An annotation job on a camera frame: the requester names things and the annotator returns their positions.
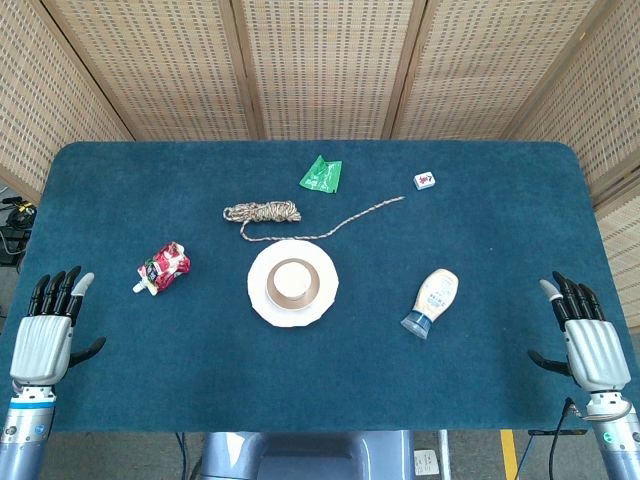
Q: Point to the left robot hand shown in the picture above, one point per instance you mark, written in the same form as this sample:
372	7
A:
40	345

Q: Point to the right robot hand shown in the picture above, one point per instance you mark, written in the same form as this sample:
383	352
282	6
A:
595	350

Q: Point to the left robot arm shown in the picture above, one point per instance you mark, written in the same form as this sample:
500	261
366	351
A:
25	430

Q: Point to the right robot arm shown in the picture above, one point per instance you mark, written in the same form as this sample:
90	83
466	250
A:
617	435

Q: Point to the beige bowl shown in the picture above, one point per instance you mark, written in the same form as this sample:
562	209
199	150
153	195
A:
312	295

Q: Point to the red drink pouch white spout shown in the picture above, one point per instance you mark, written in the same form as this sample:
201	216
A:
165	267

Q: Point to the mayonnaise squeeze bottle blue cap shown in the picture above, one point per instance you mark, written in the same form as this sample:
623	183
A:
435	300

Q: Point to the metal table leg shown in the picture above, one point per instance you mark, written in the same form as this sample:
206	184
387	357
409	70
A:
444	455

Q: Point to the white power strip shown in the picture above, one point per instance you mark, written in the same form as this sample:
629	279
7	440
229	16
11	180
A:
426	462

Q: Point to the white paper plate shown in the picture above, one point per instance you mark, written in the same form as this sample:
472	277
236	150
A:
260	300

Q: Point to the woven bamboo screen panel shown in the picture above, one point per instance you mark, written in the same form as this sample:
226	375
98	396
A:
325	65
605	125
150	65
45	100
490	70

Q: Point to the white mahjong tile red print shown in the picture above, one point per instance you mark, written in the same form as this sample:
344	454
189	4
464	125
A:
425	181

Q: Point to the blue carpet table cover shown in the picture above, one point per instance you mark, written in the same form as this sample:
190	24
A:
320	375

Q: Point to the grey-blue robot torso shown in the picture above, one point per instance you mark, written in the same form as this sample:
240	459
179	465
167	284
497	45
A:
305	457

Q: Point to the green crumpled wrapper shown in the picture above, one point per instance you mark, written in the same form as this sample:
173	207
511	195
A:
320	175

